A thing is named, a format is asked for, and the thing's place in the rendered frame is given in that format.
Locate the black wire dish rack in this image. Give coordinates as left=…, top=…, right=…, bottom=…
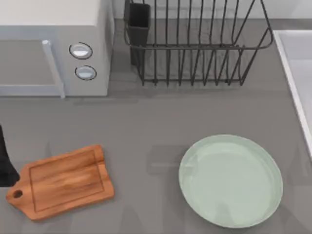
left=123, top=0, right=273, bottom=87

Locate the pale green plate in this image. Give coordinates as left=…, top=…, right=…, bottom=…
left=178, top=134, right=284, bottom=229

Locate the black cutlery holder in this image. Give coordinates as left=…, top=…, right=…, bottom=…
left=124, top=0, right=152, bottom=47

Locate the microwave door handle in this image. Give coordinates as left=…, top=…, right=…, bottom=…
left=41, top=39, right=66, bottom=99

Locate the round microwave knob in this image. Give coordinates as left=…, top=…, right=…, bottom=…
left=69, top=41, right=93, bottom=60
left=74, top=65, right=98, bottom=81

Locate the wooden cutting board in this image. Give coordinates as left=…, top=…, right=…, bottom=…
left=5, top=144, right=115, bottom=222

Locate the pale microwave oven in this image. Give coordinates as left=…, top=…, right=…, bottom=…
left=0, top=0, right=115, bottom=99

